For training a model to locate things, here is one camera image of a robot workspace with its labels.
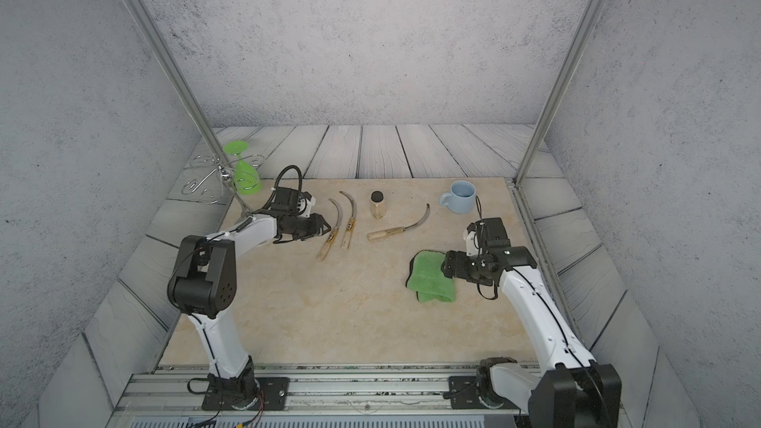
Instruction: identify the small jar black lid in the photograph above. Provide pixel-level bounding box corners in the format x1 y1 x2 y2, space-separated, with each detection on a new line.
371 190 386 219

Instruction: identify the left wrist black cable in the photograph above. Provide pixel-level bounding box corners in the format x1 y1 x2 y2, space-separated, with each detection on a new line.
270 164 304 197

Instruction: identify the green plastic wine glass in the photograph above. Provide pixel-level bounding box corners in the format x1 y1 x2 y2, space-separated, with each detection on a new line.
223 141 266 195

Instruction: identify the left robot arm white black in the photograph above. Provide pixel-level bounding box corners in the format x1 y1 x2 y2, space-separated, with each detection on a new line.
166 187 332 405

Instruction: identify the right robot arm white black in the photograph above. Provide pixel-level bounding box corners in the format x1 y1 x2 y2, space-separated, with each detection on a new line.
442 217 622 427

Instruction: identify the silver metal glass rack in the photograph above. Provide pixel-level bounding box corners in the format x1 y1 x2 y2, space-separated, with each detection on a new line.
180 155 254 215

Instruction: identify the sickle wooden handle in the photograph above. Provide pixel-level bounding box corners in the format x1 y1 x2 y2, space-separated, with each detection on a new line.
317 198 344 261
367 204 431 242
340 190 357 250

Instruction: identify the aluminium rail frame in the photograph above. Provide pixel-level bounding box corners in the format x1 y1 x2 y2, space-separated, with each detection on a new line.
107 363 530 427

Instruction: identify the aluminium corner post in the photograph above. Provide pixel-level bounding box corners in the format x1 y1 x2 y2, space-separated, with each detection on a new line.
513 0 606 188
122 0 230 170

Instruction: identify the right aluminium corner post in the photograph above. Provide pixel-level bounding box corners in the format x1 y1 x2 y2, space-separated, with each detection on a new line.
513 0 606 188

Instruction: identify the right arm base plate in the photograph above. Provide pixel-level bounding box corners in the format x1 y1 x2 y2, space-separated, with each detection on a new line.
443 372 539 412

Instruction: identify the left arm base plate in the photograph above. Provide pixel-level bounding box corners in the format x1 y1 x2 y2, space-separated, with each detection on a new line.
201 376 291 412

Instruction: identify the left aluminium corner post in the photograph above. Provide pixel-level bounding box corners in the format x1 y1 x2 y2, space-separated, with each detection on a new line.
122 0 230 170

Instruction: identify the light blue ceramic mug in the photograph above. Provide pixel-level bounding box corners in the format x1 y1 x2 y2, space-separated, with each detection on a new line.
439 180 477 214

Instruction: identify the green microfiber rag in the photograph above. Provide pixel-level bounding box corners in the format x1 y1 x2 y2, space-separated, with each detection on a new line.
405 250 456 303

